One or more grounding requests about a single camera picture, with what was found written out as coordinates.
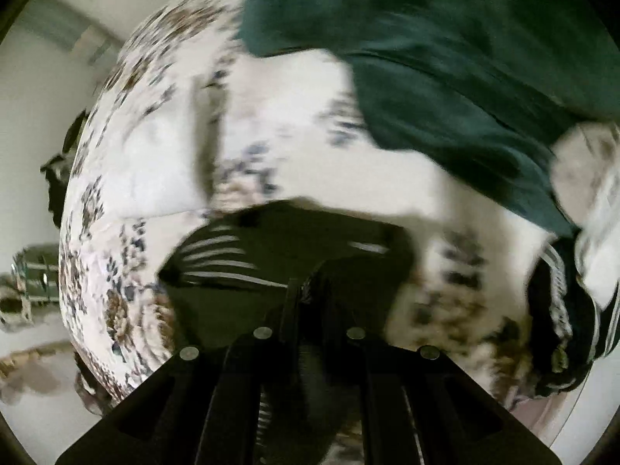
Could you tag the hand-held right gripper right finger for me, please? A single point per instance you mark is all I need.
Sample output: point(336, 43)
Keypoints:
point(334, 300)

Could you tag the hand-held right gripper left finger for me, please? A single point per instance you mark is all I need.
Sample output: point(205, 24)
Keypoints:
point(288, 306)

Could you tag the black white-striped garment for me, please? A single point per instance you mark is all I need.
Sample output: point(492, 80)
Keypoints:
point(290, 232)

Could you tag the floral bed sheet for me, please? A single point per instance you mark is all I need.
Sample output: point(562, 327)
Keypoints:
point(290, 155)

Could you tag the dark green striped-trim garment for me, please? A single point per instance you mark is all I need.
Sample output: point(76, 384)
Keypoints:
point(579, 334)

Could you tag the green striped cloth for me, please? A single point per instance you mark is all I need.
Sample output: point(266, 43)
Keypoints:
point(34, 276)

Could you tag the dark cloth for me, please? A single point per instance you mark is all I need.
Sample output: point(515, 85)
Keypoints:
point(57, 179)

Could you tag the white grey cloth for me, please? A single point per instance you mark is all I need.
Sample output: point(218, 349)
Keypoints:
point(581, 164)

